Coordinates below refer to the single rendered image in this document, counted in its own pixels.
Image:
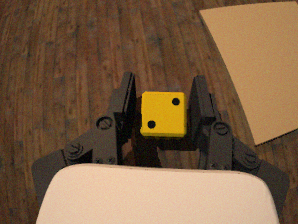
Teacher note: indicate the peach flat mat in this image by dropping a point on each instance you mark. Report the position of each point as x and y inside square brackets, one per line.
[258, 46]

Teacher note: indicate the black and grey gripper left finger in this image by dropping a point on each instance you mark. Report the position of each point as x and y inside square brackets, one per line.
[115, 126]

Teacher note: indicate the yellow die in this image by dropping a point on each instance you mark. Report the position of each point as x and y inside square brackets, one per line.
[163, 115]

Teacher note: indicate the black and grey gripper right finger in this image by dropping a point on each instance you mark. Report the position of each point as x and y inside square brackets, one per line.
[222, 150]

